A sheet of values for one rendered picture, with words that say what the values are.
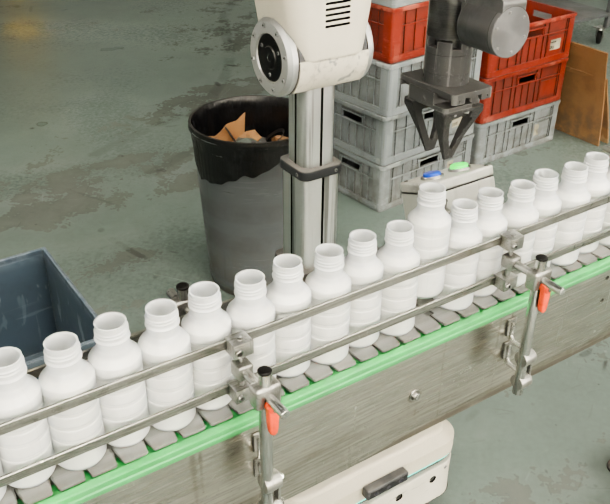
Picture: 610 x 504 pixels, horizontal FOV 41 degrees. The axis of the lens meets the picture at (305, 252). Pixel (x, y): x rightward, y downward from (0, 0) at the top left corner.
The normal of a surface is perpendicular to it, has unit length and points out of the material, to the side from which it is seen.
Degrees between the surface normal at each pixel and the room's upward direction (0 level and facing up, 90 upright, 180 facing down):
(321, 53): 90
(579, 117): 98
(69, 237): 0
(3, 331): 90
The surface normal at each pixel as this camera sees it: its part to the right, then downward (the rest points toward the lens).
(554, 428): 0.01, -0.86
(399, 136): 0.64, 0.40
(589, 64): -0.79, 0.50
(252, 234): 0.00, 0.57
